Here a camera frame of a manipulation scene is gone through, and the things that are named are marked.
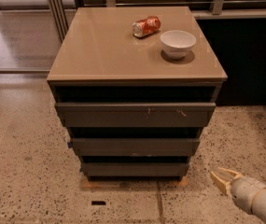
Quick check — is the grey drawer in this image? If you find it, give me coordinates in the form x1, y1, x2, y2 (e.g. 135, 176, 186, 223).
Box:
70, 138, 200, 157
81, 163, 189, 177
55, 103, 216, 128

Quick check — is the grey three-drawer cabinet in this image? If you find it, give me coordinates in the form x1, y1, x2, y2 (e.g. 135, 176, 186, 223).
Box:
47, 6, 229, 182

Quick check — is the white ceramic bowl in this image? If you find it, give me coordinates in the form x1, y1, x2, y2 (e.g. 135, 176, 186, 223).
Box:
161, 30, 196, 60

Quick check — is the black floor marker tape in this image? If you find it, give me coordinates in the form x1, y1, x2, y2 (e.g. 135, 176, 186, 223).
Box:
91, 201, 106, 205

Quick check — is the grey top drawer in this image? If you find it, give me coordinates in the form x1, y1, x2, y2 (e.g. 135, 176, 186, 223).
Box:
55, 103, 216, 128

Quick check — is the grey middle drawer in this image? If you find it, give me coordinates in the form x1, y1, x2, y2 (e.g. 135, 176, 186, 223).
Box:
70, 138, 200, 157

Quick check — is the crushed orange soda can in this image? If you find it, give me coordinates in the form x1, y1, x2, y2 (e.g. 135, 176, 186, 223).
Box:
133, 16, 161, 38

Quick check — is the grey bottom drawer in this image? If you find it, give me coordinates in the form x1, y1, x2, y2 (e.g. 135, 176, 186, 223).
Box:
81, 163, 189, 177

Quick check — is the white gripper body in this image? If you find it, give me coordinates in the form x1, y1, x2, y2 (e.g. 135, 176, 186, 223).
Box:
231, 176, 266, 215

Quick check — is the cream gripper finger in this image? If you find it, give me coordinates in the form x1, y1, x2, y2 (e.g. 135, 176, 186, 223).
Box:
218, 168, 243, 181
210, 171, 231, 196

